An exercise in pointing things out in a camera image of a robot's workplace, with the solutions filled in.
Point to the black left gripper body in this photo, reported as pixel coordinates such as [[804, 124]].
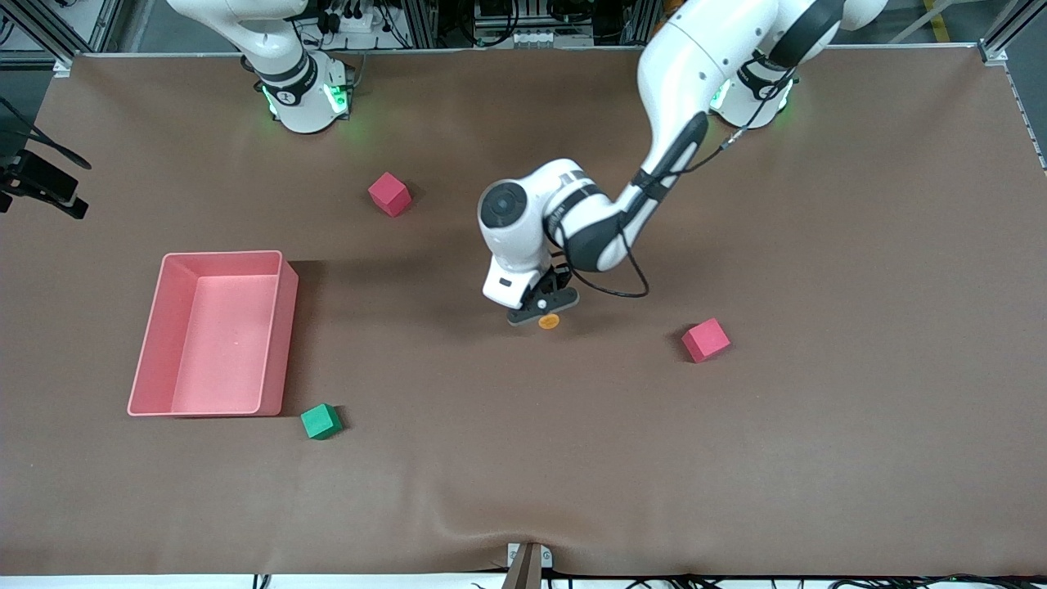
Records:
[[561, 281]]

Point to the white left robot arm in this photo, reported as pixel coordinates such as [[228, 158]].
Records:
[[695, 65]]

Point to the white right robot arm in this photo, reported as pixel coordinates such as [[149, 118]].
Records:
[[298, 98]]

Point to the brown table mat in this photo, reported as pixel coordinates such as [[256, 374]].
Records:
[[523, 458]]

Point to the pink foam cube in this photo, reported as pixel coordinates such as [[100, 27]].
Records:
[[705, 339], [388, 194]]

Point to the pink plastic bin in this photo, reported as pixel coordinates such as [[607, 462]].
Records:
[[221, 343]]

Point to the green foam cube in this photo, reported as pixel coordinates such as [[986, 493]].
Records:
[[321, 421]]

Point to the white power strip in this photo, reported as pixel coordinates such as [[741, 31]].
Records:
[[353, 20]]

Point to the aluminium frame profile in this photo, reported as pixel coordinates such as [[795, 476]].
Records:
[[57, 29], [1010, 29]]

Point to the metal table edge bracket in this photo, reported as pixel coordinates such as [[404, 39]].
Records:
[[527, 564]]

